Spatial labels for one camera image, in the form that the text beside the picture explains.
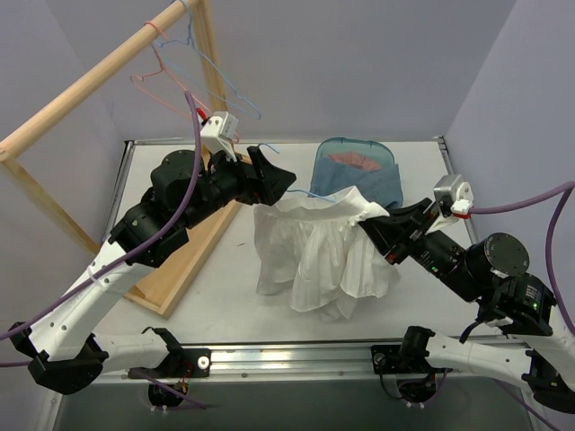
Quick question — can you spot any white ruffled skirt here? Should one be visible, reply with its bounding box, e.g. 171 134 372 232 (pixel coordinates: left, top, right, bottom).
254 186 400 321

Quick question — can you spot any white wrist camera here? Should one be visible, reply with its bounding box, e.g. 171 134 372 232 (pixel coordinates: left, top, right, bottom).
427 174 473 233
200 111 238 162

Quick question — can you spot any pink ruffled skirt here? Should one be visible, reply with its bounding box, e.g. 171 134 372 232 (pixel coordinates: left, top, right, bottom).
328 151 381 172

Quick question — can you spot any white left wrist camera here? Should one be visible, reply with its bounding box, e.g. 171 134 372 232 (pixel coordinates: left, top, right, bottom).
200 111 238 162

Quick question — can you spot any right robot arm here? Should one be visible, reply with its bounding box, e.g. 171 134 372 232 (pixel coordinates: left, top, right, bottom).
360 198 574 414

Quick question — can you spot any blue wire hanger front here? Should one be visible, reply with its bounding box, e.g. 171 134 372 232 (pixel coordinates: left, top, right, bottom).
154 1 262 120

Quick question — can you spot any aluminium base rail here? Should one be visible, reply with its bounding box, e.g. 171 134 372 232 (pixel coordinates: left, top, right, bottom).
62 343 538 383

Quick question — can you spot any blue wire hanger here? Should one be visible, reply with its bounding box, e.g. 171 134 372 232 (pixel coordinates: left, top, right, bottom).
257 142 337 203
154 1 262 120

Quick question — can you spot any teal plastic tray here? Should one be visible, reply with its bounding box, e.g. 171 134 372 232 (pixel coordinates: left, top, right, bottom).
314 137 397 168

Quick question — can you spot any pink wire hanger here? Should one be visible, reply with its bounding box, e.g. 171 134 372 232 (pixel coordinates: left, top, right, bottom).
129 20 242 145

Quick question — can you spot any blue denim skirt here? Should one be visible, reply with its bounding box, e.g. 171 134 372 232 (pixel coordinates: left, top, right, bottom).
310 158 403 209

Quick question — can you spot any wooden clothes rack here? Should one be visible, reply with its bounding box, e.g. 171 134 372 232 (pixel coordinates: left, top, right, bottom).
1 4 240 319

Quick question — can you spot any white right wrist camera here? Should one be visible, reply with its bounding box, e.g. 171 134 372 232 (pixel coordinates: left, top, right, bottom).
427 174 473 233

